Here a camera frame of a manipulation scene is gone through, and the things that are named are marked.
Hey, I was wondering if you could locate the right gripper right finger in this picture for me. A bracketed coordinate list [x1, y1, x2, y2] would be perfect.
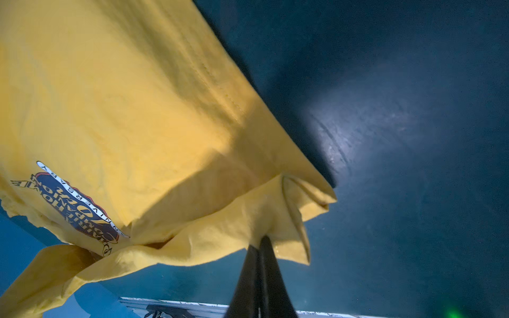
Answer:
[258, 236, 298, 318]

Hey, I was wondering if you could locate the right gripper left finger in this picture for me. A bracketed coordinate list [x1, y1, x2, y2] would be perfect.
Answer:
[225, 245, 259, 318]

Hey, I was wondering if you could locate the yellow printed t-shirt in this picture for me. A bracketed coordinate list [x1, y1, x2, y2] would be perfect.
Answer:
[1, 1, 336, 317]

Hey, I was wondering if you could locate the aluminium mounting rail base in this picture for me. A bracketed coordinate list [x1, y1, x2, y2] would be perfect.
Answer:
[119, 297, 372, 317]

